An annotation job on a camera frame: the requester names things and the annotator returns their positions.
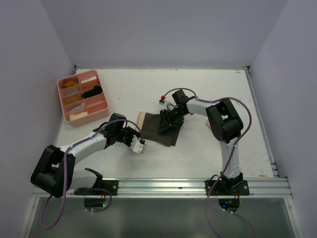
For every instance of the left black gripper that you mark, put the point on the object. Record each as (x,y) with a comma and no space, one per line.
(132,132)

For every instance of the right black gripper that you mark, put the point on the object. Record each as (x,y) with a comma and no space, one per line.
(166,121)

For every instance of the olive green underwear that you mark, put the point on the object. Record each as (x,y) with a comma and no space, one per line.
(150,123)

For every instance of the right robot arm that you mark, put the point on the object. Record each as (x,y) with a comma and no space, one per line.
(226,126)

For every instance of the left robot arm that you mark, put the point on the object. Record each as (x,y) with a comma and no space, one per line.
(55,171)

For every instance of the pink underwear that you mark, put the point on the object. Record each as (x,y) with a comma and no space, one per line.
(208,124)

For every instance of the black rolled garment in tray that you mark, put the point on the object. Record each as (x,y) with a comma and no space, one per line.
(93,92)

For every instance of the pink divided organizer tray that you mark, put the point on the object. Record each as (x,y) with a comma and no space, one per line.
(82,98)

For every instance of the cream rolled garment in tray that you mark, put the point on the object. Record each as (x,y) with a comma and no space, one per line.
(73,117)

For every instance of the white rolled garment in tray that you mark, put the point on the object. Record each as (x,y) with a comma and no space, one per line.
(89,79)

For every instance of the orange rolled garment in tray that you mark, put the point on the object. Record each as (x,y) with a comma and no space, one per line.
(71,99)

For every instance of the yellow rolled garment in tray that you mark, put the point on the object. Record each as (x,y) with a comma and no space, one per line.
(69,83)

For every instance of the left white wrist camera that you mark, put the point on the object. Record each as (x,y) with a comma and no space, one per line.
(137,145)

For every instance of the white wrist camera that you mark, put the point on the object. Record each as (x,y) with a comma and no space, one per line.
(163,101)
(137,145)

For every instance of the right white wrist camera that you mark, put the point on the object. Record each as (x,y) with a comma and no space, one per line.
(163,101)

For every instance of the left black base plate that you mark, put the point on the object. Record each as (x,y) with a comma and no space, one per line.
(103,187)

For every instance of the aluminium mounting rail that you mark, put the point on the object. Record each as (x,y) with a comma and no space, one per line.
(196,188)

